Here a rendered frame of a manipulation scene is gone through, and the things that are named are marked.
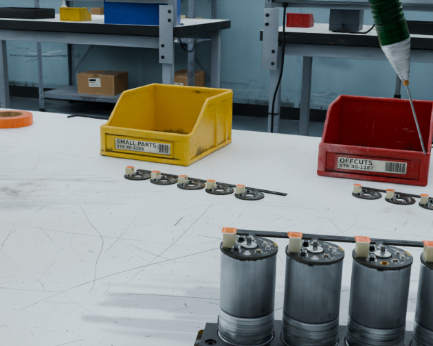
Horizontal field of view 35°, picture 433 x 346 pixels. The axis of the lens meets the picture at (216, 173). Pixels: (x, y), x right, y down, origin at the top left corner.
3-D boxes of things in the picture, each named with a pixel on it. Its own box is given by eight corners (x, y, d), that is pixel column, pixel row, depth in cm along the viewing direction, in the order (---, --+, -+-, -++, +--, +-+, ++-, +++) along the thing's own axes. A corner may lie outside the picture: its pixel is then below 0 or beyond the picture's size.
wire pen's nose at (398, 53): (387, 82, 26) (376, 44, 26) (415, 73, 26) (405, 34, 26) (394, 86, 25) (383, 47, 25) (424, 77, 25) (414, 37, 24)
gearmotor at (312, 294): (337, 373, 29) (346, 261, 28) (279, 368, 29) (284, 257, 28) (335, 344, 31) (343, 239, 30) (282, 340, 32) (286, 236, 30)
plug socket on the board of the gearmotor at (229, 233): (240, 248, 29) (240, 234, 29) (220, 247, 29) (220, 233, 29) (242, 241, 30) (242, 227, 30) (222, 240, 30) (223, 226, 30)
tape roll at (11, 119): (42, 123, 84) (42, 114, 84) (0, 130, 80) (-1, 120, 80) (14, 117, 88) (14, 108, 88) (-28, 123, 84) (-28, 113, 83)
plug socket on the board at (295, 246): (306, 253, 29) (307, 238, 28) (286, 252, 29) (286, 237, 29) (306, 246, 29) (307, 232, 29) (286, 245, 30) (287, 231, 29)
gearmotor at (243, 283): (271, 367, 29) (276, 256, 28) (214, 362, 30) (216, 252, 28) (274, 339, 32) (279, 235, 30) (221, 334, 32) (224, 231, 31)
